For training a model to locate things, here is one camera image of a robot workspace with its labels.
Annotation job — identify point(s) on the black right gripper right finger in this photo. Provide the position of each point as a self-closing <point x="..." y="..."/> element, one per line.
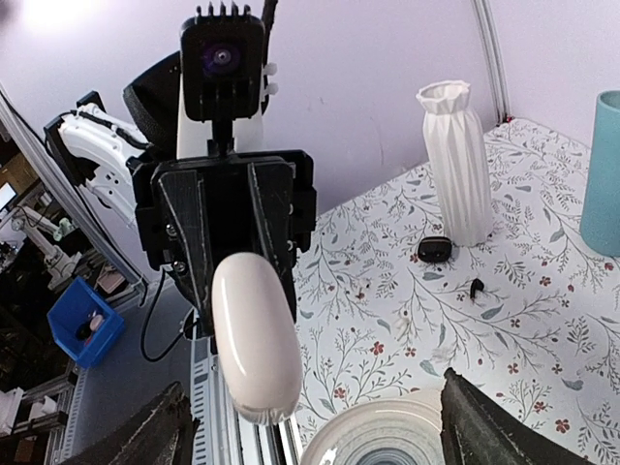
<point x="475" y="430"/>

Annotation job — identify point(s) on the black earbud on table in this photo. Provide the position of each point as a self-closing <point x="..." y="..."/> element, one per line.
<point x="477" y="286"/>

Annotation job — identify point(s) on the small black earbud case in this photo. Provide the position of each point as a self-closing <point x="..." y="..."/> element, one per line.
<point x="434" y="249"/>

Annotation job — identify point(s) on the white ribbed vase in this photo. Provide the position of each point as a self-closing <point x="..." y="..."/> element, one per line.
<point x="453" y="138"/>

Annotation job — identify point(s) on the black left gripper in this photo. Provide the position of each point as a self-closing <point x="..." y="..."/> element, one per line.
<point x="193" y="212"/>

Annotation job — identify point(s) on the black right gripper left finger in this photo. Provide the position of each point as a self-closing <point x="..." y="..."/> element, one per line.
<point x="161" y="432"/>

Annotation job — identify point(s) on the blue plastic bin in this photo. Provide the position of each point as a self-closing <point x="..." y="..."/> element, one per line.
<point x="83" y="325"/>

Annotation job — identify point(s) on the left aluminium frame post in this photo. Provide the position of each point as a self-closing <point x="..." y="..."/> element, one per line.
<point x="493" y="58"/>

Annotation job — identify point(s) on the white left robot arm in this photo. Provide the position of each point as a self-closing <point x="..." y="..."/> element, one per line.
<point x="92" y="148"/>

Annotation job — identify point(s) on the swirl patterned ceramic plate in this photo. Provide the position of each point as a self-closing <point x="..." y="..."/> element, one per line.
<point x="404" y="430"/>

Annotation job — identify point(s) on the white earbud charging case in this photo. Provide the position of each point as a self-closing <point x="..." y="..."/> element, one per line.
<point x="256" y="341"/>

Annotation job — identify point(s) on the teal tall vase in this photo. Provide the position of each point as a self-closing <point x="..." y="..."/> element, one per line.
<point x="599" y="225"/>

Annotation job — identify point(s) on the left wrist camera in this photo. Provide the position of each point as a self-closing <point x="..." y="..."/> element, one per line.
<point x="221" y="71"/>

